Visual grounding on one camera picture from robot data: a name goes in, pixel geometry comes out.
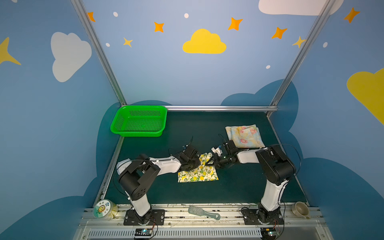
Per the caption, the green lemon print skirt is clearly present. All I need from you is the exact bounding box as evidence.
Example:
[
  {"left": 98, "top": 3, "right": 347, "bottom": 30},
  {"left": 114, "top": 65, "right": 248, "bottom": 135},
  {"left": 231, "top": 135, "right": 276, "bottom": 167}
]
[{"left": 178, "top": 153, "right": 219, "bottom": 183}]

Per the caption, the pastel floral skirt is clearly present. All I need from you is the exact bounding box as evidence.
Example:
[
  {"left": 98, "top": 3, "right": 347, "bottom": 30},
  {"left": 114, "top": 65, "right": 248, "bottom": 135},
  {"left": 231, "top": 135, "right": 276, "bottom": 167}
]
[{"left": 225, "top": 125, "right": 265, "bottom": 149}]

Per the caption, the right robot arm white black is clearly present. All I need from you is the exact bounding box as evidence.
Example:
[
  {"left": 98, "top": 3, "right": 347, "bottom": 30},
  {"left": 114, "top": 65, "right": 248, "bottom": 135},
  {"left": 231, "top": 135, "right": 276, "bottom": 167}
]
[{"left": 206, "top": 144, "right": 300, "bottom": 216}]

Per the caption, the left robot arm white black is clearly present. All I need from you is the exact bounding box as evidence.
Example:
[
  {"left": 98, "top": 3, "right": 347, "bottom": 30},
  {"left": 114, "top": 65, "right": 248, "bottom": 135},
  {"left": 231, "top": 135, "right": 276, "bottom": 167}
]
[{"left": 116, "top": 150, "right": 200, "bottom": 219}]

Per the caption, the green hair brush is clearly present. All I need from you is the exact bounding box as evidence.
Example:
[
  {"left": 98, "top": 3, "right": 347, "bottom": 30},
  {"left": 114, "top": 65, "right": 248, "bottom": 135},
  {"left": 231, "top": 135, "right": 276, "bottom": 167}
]
[{"left": 188, "top": 206, "right": 221, "bottom": 221}]

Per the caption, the green plastic basket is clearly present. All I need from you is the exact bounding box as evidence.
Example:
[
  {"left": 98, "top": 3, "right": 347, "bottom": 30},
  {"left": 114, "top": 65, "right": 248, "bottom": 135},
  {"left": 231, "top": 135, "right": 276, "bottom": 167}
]
[{"left": 110, "top": 106, "right": 168, "bottom": 137}]

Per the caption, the right controller circuit board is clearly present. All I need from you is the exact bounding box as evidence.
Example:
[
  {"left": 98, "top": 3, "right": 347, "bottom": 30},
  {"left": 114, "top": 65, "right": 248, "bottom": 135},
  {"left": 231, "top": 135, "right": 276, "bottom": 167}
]
[{"left": 261, "top": 228, "right": 278, "bottom": 240}]

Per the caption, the controller circuit board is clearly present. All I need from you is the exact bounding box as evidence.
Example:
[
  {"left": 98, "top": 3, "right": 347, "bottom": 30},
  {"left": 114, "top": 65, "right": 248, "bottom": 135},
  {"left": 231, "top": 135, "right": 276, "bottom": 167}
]
[
  {"left": 134, "top": 228, "right": 154, "bottom": 240},
  {"left": 261, "top": 228, "right": 278, "bottom": 240}
]

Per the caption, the left controller circuit board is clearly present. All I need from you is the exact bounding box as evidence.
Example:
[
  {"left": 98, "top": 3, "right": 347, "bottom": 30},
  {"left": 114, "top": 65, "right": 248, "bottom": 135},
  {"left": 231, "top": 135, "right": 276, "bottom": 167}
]
[{"left": 134, "top": 228, "right": 154, "bottom": 240}]

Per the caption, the beige ceramic cup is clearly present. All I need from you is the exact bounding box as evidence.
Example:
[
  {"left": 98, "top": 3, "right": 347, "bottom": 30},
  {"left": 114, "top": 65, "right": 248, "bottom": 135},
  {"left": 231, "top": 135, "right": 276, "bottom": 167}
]
[{"left": 292, "top": 202, "right": 311, "bottom": 220}]

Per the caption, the round clear jar green lid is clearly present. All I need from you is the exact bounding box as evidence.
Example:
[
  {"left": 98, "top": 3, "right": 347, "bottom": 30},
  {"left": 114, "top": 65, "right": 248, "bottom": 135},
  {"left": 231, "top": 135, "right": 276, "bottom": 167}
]
[{"left": 93, "top": 199, "right": 119, "bottom": 221}]

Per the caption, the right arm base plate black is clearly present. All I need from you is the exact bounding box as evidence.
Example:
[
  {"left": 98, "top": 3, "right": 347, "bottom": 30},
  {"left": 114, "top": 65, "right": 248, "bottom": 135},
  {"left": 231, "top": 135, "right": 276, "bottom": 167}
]
[{"left": 240, "top": 207, "right": 285, "bottom": 225}]

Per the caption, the aluminium rail base frame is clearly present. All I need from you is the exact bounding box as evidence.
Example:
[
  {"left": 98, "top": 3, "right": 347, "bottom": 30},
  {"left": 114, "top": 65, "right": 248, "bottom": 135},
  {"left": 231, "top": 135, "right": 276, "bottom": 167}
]
[{"left": 73, "top": 203, "right": 333, "bottom": 240}]

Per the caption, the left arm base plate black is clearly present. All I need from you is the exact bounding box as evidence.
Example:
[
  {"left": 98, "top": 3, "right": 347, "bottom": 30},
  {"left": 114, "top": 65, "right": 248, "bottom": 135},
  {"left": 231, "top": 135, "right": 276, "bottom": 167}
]
[{"left": 123, "top": 210, "right": 165, "bottom": 226}]

